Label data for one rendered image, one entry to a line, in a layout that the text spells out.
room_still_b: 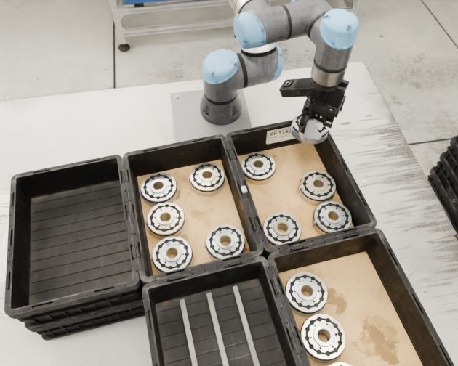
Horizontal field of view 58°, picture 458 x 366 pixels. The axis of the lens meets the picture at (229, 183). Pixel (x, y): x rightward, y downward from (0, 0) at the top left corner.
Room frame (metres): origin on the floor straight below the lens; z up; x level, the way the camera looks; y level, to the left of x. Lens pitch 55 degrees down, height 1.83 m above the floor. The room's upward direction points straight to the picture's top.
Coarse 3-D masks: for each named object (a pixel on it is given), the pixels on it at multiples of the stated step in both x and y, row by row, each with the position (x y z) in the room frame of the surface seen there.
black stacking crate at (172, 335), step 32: (160, 288) 0.34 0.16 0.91; (192, 288) 0.36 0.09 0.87; (224, 288) 0.38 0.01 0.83; (256, 288) 0.38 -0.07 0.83; (160, 320) 0.30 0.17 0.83; (192, 320) 0.30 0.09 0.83; (224, 320) 0.29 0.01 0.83; (256, 320) 0.30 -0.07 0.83; (160, 352) 0.21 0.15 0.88; (256, 352) 0.22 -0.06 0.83; (288, 352) 0.21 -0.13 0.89
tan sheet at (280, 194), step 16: (304, 144) 0.85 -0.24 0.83; (240, 160) 0.78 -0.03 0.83; (288, 160) 0.78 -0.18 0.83; (304, 160) 0.78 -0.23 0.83; (320, 160) 0.78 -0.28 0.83; (288, 176) 0.72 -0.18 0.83; (256, 192) 0.67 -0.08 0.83; (272, 192) 0.67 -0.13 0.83; (288, 192) 0.67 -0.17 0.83; (336, 192) 0.67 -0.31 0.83; (256, 208) 0.61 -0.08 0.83; (272, 208) 0.61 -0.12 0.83; (288, 208) 0.61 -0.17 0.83; (304, 208) 0.61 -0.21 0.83; (304, 224) 0.56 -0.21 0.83; (352, 224) 0.56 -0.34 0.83
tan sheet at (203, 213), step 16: (144, 176) 0.72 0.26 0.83; (176, 176) 0.72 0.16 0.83; (192, 192) 0.67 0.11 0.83; (224, 192) 0.67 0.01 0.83; (144, 208) 0.61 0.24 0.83; (192, 208) 0.61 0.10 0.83; (208, 208) 0.61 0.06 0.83; (224, 208) 0.61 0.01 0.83; (192, 224) 0.56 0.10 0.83; (208, 224) 0.56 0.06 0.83; (240, 224) 0.56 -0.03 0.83; (160, 240) 0.51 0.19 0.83; (192, 240) 0.51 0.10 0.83; (208, 256) 0.46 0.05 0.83
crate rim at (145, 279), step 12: (168, 144) 0.77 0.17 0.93; (180, 144) 0.77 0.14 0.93; (192, 144) 0.77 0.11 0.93; (228, 156) 0.73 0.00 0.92; (240, 180) 0.64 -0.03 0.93; (132, 192) 0.60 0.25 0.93; (240, 192) 0.60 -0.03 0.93; (132, 204) 0.56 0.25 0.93; (132, 216) 0.53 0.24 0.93; (252, 216) 0.53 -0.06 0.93; (132, 228) 0.49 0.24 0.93; (252, 228) 0.50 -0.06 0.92; (252, 252) 0.43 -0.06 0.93; (144, 264) 0.40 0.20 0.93; (204, 264) 0.40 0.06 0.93; (216, 264) 0.40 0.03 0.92; (144, 276) 0.37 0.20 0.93; (156, 276) 0.37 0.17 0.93; (168, 276) 0.37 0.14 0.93
